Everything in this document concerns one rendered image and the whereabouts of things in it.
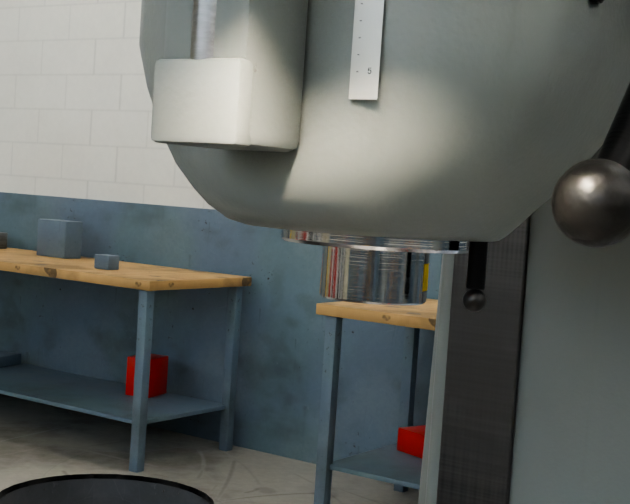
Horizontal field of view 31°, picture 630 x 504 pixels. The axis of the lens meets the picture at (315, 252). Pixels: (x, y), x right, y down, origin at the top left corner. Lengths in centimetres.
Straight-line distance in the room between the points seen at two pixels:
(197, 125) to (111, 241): 607
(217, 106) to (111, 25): 620
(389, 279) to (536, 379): 41
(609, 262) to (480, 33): 47
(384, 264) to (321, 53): 11
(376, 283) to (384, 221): 6
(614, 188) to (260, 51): 13
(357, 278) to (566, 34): 14
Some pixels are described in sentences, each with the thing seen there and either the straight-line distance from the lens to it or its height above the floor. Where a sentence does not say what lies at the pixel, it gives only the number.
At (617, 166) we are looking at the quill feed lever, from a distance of 39.
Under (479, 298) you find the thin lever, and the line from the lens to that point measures 48.
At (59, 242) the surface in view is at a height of 96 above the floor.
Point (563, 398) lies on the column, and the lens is 88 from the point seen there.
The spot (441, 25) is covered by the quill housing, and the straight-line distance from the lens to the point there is 41.
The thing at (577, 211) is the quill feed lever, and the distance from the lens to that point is 38.
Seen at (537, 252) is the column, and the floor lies 129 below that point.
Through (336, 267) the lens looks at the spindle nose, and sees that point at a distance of 49.
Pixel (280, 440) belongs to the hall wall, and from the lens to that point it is 580.
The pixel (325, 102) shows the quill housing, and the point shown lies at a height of 136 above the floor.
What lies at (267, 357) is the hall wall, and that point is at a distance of 579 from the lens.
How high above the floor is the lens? 133
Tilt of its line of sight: 3 degrees down
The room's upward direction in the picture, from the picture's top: 4 degrees clockwise
